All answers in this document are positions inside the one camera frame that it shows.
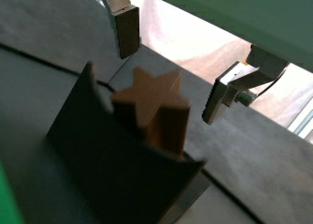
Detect black curved fixture stand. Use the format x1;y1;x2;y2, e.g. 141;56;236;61
48;64;210;224

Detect brown star prism block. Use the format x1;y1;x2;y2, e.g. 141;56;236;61
110;67;192;155

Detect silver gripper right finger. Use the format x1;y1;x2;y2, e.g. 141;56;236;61
202;45;291;124

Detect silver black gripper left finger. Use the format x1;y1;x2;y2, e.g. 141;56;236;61
102;0;141;59

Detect green shape sorter base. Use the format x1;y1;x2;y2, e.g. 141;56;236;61
0;164;24;224

